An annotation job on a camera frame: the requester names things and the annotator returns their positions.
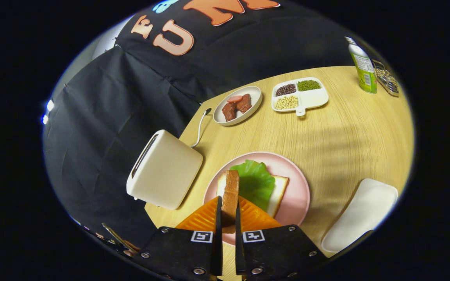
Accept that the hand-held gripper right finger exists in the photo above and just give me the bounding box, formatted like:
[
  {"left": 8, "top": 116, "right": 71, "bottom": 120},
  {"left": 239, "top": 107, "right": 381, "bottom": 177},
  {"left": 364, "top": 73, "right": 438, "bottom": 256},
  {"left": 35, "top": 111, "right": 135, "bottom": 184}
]
[{"left": 235, "top": 196, "right": 329, "bottom": 281}]

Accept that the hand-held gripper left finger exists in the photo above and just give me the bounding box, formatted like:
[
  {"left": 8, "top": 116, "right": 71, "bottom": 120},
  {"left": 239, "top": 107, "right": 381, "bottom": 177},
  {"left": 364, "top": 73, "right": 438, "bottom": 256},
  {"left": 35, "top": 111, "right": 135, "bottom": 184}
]
[{"left": 139, "top": 196, "right": 223, "bottom": 281}]

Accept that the toasted bread slice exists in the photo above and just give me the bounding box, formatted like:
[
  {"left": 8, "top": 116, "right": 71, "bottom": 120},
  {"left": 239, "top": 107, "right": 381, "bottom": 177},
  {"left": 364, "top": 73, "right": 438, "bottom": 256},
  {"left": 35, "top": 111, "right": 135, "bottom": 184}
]
[{"left": 216, "top": 170, "right": 240, "bottom": 234}]

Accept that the green lettuce leaf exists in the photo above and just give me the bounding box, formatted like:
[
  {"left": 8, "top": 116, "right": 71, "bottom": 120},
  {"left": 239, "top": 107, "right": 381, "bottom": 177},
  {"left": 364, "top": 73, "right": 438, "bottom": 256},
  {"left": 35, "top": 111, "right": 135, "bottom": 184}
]
[{"left": 230, "top": 160, "right": 276, "bottom": 212}]

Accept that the white square bread slice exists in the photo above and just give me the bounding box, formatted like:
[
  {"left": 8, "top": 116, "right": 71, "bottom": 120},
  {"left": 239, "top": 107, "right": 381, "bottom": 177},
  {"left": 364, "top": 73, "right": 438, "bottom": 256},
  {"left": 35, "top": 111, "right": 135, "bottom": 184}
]
[{"left": 266, "top": 175, "right": 289, "bottom": 218}]

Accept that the pink round plate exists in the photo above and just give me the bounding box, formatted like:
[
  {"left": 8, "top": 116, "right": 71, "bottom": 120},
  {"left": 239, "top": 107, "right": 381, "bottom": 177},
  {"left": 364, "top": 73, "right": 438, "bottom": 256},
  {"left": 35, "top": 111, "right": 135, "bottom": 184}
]
[{"left": 203, "top": 151, "right": 311, "bottom": 246}]

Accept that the white toaster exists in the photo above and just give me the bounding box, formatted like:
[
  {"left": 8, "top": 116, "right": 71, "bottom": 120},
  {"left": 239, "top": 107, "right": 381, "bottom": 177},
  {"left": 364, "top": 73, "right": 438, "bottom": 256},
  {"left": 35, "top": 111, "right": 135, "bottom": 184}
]
[{"left": 126, "top": 130, "right": 203, "bottom": 210}]

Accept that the white rounded rectangular plate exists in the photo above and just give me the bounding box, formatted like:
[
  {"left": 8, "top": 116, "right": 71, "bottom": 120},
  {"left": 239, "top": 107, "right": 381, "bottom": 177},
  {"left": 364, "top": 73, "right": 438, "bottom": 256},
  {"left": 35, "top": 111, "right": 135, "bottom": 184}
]
[{"left": 321, "top": 178, "right": 398, "bottom": 253}]

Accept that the brown meat piece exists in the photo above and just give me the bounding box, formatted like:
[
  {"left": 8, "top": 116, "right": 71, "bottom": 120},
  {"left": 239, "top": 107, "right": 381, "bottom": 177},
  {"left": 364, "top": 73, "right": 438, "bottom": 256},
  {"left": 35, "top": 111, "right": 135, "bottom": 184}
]
[
  {"left": 221, "top": 102, "right": 237, "bottom": 121},
  {"left": 236, "top": 94, "right": 252, "bottom": 114}
]

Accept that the round white plate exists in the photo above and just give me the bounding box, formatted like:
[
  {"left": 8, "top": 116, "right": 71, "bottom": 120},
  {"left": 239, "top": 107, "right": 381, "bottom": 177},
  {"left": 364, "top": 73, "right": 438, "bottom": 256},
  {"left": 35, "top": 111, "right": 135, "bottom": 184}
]
[{"left": 213, "top": 86, "right": 263, "bottom": 126}]

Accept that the pile of soybeans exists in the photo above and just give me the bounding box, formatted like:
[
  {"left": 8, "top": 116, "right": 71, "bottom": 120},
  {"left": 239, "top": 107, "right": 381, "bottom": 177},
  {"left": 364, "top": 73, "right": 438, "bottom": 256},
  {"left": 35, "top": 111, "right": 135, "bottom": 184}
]
[{"left": 274, "top": 95, "right": 299, "bottom": 110}]

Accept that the black backdrop cloth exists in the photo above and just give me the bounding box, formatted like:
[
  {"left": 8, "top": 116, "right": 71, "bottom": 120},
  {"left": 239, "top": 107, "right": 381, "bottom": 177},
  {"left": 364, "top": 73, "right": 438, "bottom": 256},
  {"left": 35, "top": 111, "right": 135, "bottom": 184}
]
[{"left": 42, "top": 0, "right": 370, "bottom": 250}]

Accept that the pile of red beans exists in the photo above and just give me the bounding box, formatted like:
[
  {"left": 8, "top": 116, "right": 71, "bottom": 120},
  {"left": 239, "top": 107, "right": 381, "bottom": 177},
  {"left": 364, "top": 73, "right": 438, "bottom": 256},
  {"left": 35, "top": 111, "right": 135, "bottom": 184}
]
[{"left": 275, "top": 84, "right": 297, "bottom": 96}]

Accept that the white divided bean tray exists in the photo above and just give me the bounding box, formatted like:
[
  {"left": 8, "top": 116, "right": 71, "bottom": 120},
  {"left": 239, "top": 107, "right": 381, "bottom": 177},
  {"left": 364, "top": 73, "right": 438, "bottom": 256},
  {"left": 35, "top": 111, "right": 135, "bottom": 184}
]
[{"left": 271, "top": 77, "right": 329, "bottom": 117}]

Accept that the pile of green beans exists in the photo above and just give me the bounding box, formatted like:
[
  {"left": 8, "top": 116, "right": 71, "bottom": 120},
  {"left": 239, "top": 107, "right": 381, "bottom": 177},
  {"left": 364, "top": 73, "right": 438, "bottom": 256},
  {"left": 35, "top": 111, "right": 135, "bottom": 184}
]
[{"left": 297, "top": 80, "right": 321, "bottom": 92}]

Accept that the green label metal bottle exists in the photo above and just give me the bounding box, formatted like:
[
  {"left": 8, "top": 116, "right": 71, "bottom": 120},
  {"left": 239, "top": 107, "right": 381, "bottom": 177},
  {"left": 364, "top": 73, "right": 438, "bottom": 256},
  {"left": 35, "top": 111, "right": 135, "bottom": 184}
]
[{"left": 345, "top": 37, "right": 378, "bottom": 94}]

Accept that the white toaster cable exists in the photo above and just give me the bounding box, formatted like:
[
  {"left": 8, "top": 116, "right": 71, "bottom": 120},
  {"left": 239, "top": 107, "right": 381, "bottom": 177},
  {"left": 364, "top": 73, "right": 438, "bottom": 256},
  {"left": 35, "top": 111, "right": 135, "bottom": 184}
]
[{"left": 191, "top": 109, "right": 211, "bottom": 148}]

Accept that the metal wire basket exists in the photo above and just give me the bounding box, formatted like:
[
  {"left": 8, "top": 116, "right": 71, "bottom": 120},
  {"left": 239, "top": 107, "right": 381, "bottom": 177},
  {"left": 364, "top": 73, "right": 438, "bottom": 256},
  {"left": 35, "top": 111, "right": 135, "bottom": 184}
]
[{"left": 371, "top": 59, "right": 400, "bottom": 98}]

